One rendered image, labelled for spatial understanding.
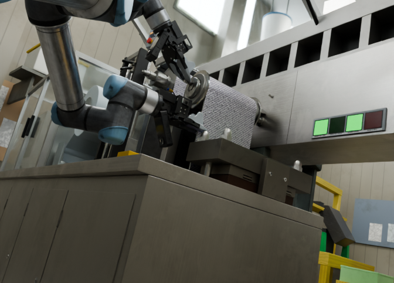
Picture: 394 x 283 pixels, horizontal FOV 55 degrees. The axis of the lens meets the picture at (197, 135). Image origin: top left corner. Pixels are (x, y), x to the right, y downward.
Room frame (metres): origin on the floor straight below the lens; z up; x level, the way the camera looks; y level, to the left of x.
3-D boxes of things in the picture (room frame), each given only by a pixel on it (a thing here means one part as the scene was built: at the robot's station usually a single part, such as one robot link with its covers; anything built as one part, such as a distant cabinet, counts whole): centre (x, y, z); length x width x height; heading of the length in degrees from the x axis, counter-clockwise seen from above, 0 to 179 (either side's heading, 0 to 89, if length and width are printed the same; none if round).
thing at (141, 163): (2.06, 0.52, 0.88); 2.52 x 0.66 x 0.04; 33
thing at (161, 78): (1.45, 0.20, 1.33); 0.06 x 0.06 x 0.06; 33
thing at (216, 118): (1.27, -0.10, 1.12); 0.23 x 0.01 x 0.18; 123
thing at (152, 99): (1.10, 0.17, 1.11); 0.08 x 0.05 x 0.08; 33
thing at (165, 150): (1.26, 0.09, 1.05); 0.06 x 0.05 x 0.31; 123
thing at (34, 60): (3.70, 1.59, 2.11); 0.52 x 0.43 x 0.30; 130
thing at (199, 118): (1.18, 0.00, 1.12); 0.09 x 0.03 x 0.06; 122
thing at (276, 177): (1.12, -0.26, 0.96); 0.10 x 0.03 x 0.11; 123
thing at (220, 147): (1.19, -0.19, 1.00); 0.40 x 0.16 x 0.06; 123
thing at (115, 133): (1.05, 0.25, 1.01); 0.11 x 0.08 x 0.11; 84
